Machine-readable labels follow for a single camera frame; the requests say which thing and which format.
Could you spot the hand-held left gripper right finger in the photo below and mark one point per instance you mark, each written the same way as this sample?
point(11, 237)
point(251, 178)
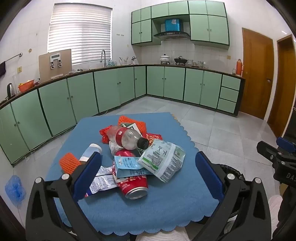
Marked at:
point(208, 176)

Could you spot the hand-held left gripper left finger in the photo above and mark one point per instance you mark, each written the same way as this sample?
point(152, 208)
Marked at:
point(89, 171)

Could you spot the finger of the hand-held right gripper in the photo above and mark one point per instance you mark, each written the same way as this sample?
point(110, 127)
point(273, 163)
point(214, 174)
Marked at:
point(286, 143)
point(266, 149)

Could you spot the light blue paper packet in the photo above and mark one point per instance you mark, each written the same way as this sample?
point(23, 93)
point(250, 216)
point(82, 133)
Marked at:
point(126, 164)

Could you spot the red soda can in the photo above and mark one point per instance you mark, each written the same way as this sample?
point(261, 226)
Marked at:
point(133, 185)

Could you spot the green white plastic bag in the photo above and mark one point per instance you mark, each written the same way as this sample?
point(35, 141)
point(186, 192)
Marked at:
point(161, 160)

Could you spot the clear plastic bottle red label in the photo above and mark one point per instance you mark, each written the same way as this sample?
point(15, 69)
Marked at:
point(127, 139)

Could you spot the orange foam net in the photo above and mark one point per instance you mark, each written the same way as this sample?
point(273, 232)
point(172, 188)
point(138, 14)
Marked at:
point(126, 120)
point(69, 162)

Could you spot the crumpled white tissue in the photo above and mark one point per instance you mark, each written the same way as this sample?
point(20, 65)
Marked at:
point(113, 147)

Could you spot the red plastic bag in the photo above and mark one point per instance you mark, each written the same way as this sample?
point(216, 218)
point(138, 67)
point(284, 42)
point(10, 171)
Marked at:
point(105, 136)

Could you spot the blue scalloped tablecloth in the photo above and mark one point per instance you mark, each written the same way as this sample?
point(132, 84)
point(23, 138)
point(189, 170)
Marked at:
point(166, 204)

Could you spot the wooden door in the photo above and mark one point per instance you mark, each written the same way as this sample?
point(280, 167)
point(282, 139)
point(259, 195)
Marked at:
point(256, 74)
point(284, 88)

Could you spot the red snack packet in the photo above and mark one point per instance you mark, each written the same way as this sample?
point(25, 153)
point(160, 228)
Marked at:
point(153, 136)

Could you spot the blue plastic bag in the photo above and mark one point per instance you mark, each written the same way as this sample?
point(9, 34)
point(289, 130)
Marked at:
point(15, 190)

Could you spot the orange thermos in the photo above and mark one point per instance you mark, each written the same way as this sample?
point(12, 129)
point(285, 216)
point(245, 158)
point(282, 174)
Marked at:
point(239, 67)

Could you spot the green lower kitchen cabinets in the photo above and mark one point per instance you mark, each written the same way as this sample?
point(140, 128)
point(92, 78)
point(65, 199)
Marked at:
point(111, 85)

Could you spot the orange plastic basin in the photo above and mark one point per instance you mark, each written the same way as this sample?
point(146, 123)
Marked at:
point(26, 86)

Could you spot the group of drinking glasses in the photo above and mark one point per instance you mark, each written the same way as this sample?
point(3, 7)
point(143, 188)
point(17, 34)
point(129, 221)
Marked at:
point(198, 63)

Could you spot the cardboard box with scale picture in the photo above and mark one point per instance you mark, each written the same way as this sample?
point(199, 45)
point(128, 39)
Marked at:
point(45, 69)

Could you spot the metal electric kettle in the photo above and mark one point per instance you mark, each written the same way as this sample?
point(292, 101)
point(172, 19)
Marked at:
point(10, 90)

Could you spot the utensil holder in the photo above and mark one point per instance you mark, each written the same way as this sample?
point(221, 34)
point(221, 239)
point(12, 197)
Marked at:
point(123, 62)

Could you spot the metal kitchen faucet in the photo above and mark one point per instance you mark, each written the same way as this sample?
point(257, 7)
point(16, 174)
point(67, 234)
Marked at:
point(103, 55)

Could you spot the black wok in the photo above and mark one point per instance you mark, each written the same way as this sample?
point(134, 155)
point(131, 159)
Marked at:
point(180, 60)

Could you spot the white cooking pot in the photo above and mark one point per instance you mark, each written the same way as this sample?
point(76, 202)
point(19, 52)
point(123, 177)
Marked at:
point(164, 59)

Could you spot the dark cloth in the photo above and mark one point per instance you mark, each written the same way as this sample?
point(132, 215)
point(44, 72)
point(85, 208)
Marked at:
point(2, 68)

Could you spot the metal towel bar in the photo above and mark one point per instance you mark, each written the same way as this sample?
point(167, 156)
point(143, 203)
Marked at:
point(13, 57)

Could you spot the white window blind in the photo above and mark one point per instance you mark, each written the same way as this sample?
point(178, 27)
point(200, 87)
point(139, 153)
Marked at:
point(79, 34)

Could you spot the range hood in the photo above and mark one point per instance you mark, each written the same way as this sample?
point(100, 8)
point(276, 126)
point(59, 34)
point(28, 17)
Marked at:
point(172, 34)

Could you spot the blue box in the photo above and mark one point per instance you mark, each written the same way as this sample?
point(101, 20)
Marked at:
point(173, 25)

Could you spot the green upper wall cabinets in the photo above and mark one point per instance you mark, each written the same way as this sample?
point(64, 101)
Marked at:
point(208, 27)

